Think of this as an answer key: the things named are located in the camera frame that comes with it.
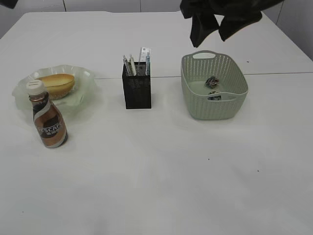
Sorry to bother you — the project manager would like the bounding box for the black mesh pen holder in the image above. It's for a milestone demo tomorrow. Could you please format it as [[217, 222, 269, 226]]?
[[122, 62, 152, 109]]

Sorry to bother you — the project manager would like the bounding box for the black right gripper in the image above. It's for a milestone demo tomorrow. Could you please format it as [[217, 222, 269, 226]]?
[[180, 0, 282, 48]]

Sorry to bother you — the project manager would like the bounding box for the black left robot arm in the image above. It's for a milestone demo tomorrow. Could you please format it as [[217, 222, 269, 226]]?
[[0, 0, 19, 9]]

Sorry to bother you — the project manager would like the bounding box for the white grey pen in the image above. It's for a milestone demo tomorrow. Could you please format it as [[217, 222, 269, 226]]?
[[123, 55, 132, 76]]

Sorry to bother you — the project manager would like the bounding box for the green cream pen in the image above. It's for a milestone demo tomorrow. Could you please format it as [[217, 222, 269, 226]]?
[[130, 54, 137, 76]]

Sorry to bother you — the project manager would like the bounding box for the pale green glass plate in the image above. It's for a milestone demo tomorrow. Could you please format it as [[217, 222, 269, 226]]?
[[12, 65, 95, 116]]

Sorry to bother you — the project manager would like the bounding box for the light green woven basket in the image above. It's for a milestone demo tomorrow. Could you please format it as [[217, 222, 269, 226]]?
[[180, 50, 248, 120]]

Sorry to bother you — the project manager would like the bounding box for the clear plastic ruler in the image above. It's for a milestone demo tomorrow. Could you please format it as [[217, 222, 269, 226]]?
[[137, 47, 151, 68]]

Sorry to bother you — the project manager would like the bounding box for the blue white pen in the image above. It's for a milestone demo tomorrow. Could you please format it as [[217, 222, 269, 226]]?
[[146, 54, 150, 75]]

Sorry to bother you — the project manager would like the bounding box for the paper ball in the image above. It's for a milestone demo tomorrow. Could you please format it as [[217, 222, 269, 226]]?
[[207, 91, 222, 101], [205, 76, 219, 89]]

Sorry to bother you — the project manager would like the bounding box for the Nescafe coffee bottle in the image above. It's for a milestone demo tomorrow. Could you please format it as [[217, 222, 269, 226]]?
[[26, 80, 68, 148]]

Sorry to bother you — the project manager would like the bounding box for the brown bread roll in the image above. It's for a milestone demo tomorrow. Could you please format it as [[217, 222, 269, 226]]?
[[37, 73, 75, 100]]

